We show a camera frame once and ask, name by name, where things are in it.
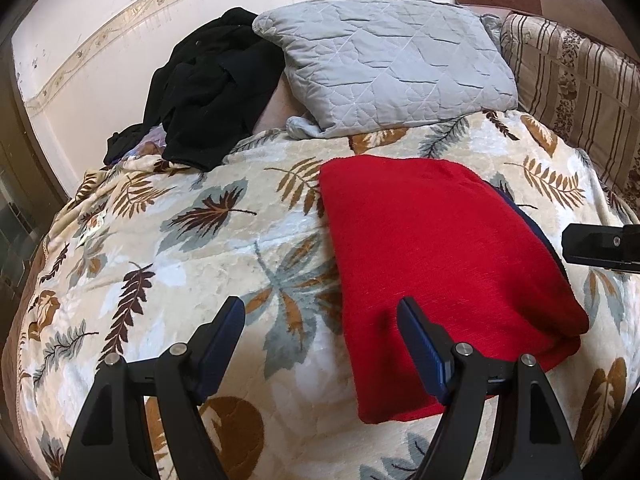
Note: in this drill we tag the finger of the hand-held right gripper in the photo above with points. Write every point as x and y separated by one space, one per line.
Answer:
595 247

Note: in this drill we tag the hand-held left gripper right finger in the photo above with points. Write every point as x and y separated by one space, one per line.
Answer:
422 345

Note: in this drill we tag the leaf print blanket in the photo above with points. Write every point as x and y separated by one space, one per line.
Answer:
175 270

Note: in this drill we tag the striped floral sofa cushion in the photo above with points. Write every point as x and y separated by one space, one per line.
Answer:
575 90

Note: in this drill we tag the grey quilted pillow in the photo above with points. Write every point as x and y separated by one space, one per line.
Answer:
390 60

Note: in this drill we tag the wooden cabinet with glass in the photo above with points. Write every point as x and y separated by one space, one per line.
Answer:
20 200

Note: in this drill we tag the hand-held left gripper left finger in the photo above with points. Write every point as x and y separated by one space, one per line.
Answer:
222 340

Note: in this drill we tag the red and blue sweater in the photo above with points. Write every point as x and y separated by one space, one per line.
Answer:
430 240

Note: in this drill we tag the purple cloth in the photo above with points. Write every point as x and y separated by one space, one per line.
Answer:
150 142

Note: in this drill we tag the black clothing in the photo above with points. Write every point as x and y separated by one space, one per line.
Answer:
215 90

